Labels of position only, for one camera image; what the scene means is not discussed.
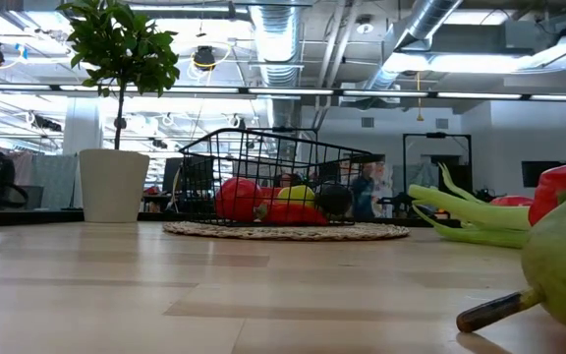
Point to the long ceiling light bar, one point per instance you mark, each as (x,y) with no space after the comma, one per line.
(386,93)

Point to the black flat screen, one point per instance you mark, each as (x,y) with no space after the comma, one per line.
(543,173)
(172,172)

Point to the green apple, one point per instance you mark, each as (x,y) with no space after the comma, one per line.
(297,195)

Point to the green leafy potted tree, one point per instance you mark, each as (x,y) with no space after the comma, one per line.
(121,44)

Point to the black plum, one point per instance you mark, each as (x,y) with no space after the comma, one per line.
(333,199)

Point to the green pear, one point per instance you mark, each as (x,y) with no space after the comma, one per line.
(563,265)

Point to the large silver ceiling duct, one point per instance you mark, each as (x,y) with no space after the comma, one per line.
(430,17)

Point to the orange-red bell pepper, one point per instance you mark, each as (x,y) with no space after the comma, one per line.
(511,201)

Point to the green white celery stalk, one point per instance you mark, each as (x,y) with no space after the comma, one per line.
(469,211)

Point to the grey wall vent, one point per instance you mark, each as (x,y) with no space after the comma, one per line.
(367,122)
(441,123)

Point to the red chili pepper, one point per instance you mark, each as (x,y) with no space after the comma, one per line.
(295,215)

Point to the white plant pot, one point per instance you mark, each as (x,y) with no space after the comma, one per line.
(113,187)

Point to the ribbed silver ceiling duct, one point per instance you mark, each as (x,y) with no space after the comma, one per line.
(278,44)

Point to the red apple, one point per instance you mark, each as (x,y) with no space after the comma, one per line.
(236,199)

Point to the grey chair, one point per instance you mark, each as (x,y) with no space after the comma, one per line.
(35,196)

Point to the red bell pepper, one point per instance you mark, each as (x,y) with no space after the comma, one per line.
(558,184)

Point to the black rectangular rack frame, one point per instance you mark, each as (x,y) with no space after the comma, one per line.
(435,135)

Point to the light blue partition panel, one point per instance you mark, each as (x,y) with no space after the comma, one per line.
(57,182)

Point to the round woven placemat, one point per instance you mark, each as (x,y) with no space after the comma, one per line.
(361,232)

